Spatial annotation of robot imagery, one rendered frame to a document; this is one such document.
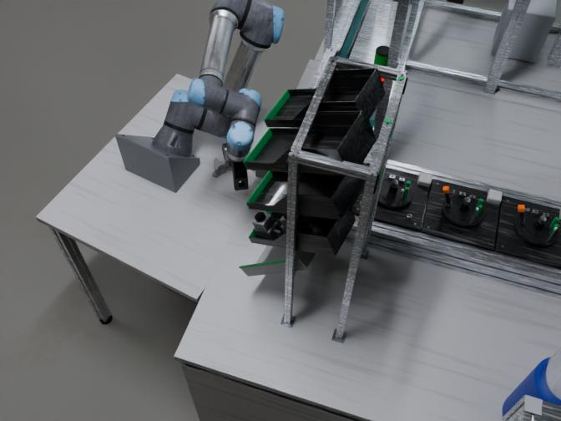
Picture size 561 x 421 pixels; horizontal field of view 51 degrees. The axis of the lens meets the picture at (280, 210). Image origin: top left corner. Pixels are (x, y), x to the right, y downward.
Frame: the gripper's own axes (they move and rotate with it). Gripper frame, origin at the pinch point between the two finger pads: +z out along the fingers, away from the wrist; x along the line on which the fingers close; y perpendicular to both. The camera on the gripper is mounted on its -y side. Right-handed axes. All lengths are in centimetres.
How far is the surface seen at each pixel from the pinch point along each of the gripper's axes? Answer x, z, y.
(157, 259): 31.4, 8.4, -22.8
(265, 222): -0.6, -39.4, -25.8
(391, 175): -54, -6, -12
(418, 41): -103, 42, 60
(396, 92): -32, -75, -8
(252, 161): 3, -64, -15
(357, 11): -79, 45, 81
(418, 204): -60, -7, -24
